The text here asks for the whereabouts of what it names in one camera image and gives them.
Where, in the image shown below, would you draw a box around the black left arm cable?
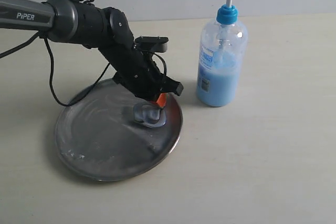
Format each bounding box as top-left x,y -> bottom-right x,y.
0,31 -> 111,108

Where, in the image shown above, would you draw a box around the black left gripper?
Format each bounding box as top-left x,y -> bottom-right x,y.
98,44 -> 183,109

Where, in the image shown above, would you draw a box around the round stainless steel plate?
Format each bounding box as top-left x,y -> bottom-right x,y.
55,79 -> 183,182

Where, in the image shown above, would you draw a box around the blue pump soap bottle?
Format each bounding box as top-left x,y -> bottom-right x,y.
196,0 -> 248,107

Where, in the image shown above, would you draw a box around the blue soap blob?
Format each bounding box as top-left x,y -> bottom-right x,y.
133,102 -> 166,128

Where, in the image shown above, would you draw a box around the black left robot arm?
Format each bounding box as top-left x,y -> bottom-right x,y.
1,0 -> 183,105

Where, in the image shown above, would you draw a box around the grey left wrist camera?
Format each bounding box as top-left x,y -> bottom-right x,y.
134,36 -> 169,53

